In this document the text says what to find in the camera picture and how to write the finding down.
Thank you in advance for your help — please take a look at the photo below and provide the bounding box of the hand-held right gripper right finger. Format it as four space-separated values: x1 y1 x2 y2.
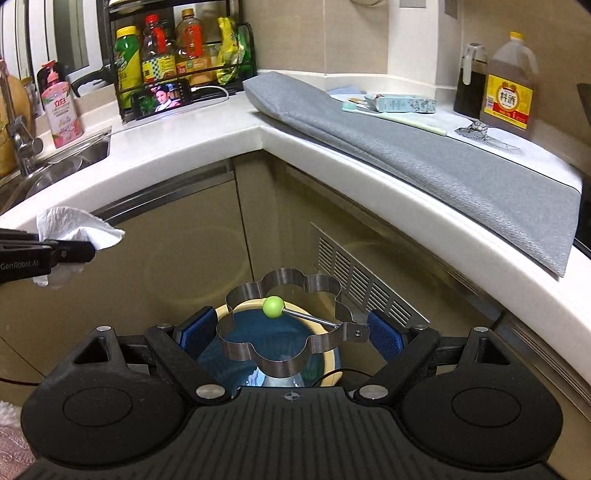
353 309 513 407

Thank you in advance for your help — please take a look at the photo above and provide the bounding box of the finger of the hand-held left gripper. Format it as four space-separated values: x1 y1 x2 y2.
0 228 42 244
39 240 96 264

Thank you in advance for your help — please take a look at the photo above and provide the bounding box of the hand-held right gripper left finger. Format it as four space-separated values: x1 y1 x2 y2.
69 307 232 407

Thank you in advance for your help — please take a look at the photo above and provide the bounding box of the white tissue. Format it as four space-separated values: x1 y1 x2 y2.
33 207 126 288

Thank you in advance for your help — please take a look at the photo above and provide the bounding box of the flower-shaped metal egg mold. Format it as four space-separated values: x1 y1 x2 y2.
216 268 370 376

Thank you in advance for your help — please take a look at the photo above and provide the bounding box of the yellow bin with blue bag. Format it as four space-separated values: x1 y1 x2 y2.
196 300 345 391

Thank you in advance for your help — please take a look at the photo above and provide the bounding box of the white vent grille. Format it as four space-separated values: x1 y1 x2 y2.
310 222 430 329

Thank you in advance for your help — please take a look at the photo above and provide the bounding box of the steel sink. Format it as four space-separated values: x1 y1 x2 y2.
0 127 112 199

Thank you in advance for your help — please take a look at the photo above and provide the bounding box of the metal faucet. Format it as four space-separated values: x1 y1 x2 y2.
0 60 44 178

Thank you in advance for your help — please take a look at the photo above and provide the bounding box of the yellow round thing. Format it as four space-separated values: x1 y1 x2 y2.
0 74 34 178

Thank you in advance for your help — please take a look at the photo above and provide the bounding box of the pink soap pump bottle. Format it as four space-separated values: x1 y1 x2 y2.
39 60 85 149

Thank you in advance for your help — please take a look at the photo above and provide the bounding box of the pink fluffy rug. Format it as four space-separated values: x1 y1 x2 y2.
0 401 35 464

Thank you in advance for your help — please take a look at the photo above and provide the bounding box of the grey mat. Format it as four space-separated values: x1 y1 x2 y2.
242 71 583 278

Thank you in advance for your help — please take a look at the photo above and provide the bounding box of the black smartphone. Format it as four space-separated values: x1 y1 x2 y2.
131 78 192 116

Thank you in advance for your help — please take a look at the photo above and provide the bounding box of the green bottle yellow cap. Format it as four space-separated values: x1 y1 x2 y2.
115 25 143 104

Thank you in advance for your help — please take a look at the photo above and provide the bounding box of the brown bottle red cap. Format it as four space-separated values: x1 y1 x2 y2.
141 14 177 84

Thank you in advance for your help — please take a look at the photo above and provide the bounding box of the window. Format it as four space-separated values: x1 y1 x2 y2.
0 0 109 88

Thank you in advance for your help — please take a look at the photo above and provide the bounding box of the black striped white paper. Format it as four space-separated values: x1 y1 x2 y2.
455 117 527 155

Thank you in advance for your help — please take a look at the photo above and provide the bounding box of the pale blue patterned box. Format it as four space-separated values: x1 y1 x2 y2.
365 93 437 114

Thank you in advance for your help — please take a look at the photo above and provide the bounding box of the white cutting board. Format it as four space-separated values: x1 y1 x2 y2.
376 110 581 185

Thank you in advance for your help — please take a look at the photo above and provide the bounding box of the orange bottle yellow cap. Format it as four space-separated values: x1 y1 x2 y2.
175 8 206 75

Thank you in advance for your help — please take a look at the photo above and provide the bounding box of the light blue paper sheet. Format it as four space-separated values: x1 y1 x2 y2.
327 84 370 99

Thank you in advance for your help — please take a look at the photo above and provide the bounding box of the green and yellow packet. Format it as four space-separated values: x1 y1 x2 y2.
216 16 247 86

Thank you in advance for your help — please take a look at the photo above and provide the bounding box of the cooking wine jug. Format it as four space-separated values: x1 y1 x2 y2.
480 31 540 139

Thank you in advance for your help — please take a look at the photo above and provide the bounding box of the black pan handle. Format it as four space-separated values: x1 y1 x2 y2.
69 65 116 97

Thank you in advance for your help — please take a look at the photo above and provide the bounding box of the white charging cable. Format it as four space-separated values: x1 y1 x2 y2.
189 84 230 101

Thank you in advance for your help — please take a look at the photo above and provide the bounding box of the dark oil bottle white handle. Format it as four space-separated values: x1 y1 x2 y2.
453 42 489 120

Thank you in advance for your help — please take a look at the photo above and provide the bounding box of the black wire rack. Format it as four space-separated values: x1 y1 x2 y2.
110 0 257 123

